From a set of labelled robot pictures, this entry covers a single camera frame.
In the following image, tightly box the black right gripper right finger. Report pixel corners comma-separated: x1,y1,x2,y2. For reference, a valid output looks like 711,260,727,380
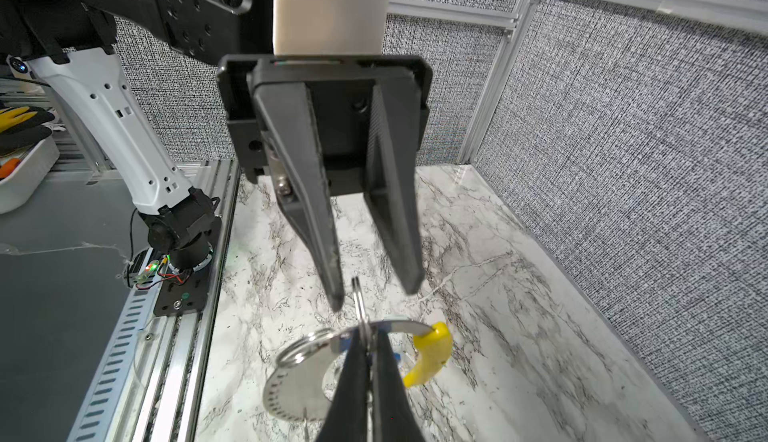
371,329,425,442

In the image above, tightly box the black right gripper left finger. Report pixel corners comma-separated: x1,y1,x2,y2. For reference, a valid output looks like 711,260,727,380
316,329,370,442

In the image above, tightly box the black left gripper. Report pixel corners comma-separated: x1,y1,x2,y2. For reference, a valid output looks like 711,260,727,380
217,54,433,312

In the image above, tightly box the yellow capped key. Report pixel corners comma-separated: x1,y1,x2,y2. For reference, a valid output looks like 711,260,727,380
403,322,453,388

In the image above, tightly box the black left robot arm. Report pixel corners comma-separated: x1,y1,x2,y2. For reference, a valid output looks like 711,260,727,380
1,0,432,310

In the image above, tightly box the yellow black work glove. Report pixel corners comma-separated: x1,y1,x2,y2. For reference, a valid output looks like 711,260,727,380
0,106,55,156

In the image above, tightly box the white tray with tools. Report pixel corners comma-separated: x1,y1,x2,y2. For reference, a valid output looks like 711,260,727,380
1,136,60,214

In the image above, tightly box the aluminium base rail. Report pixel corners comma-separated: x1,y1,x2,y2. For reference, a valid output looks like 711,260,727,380
67,159,240,441

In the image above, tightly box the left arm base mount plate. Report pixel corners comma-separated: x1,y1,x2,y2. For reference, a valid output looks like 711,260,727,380
153,249,214,317

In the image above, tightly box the thin black left cable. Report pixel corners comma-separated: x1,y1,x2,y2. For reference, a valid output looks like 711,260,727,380
122,207,140,281

